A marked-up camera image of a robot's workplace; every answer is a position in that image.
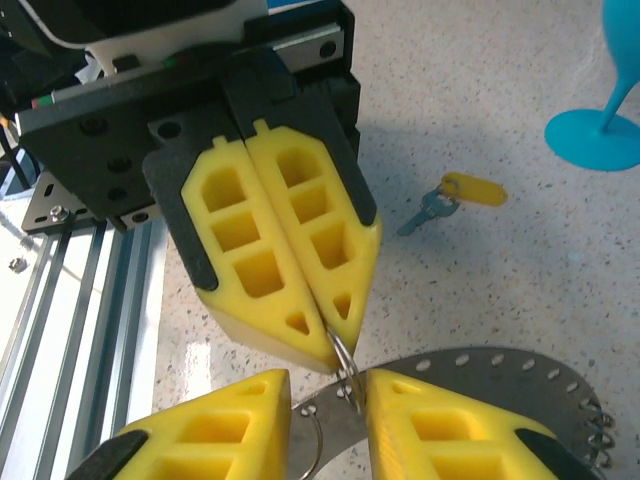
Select silver key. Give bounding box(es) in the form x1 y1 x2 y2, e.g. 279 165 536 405
397 185 459 237

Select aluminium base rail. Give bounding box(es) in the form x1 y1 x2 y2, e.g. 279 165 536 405
0 219 174 480

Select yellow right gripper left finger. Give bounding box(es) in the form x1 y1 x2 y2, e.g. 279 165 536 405
64 368 292 480

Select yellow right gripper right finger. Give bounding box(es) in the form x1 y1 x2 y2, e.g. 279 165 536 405
364 368 596 480

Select silver split ring bundle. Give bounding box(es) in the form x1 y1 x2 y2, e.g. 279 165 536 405
582 399 617 469

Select blue plastic wine glass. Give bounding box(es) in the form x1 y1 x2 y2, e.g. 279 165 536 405
543 0 640 173

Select yellow plastic key tag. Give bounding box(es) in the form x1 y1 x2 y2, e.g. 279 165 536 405
439 172 509 209

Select perforated metal keyring plate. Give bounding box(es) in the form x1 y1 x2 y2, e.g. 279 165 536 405
289 347 601 480

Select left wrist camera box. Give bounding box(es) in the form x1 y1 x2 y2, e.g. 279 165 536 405
0 0 271 81

